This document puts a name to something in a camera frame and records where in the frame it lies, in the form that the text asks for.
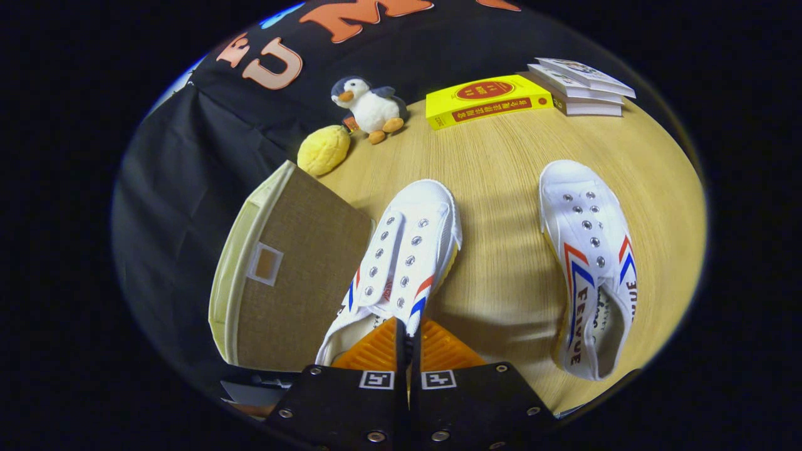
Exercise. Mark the beige fabric storage box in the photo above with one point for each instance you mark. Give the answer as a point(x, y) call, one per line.
point(301, 263)

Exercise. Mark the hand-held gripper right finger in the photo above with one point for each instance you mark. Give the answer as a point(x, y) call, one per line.
point(416, 376)

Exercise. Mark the yellow bun plush toy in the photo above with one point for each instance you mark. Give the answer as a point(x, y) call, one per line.
point(322, 150)

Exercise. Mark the illustrated white book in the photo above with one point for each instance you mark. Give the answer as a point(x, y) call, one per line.
point(586, 74)

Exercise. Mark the yellow book with red label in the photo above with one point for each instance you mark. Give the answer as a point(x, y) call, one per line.
point(482, 100)

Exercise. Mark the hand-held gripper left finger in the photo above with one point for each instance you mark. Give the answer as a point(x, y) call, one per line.
point(400, 376)

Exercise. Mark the white striped canvas shoe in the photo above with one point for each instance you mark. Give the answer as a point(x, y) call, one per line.
point(407, 250)
point(583, 213)

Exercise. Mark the thin white book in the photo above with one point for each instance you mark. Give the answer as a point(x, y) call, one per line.
point(564, 84)

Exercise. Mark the penguin plush toy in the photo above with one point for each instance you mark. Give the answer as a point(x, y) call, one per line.
point(373, 109)

